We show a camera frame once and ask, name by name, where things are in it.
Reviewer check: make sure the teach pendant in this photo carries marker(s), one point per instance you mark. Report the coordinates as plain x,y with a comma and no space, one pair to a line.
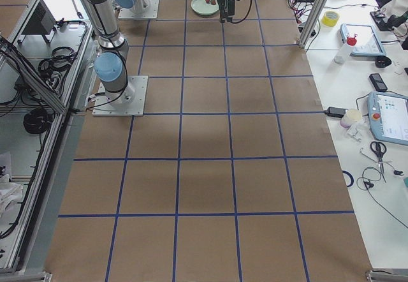
368,43
387,115

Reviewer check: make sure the yellow tape roll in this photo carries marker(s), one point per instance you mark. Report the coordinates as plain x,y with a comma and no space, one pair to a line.
330,18

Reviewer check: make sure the white paper cup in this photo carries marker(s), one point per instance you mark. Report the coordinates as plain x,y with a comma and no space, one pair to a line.
352,116

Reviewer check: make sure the black handled scissors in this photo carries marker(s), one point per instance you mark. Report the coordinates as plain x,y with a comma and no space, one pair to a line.
379,149

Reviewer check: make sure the aluminium frame post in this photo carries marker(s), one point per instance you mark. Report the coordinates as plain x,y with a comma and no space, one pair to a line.
311,22

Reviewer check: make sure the black phone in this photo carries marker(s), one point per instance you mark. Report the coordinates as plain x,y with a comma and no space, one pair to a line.
378,82

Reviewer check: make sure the near teach pendant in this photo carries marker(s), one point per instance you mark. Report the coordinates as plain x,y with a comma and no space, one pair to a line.
387,115

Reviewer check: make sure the red capped plastic bottle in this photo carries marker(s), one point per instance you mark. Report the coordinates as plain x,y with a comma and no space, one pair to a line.
345,51

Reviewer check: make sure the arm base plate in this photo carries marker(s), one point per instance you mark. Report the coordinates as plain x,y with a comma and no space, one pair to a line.
138,9
130,102

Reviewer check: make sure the far teach pendant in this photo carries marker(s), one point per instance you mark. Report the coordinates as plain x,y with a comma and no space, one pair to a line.
368,43

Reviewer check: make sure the black power adapter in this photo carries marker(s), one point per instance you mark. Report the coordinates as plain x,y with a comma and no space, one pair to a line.
335,112

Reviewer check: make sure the light green plate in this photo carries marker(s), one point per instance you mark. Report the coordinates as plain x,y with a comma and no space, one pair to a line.
200,7

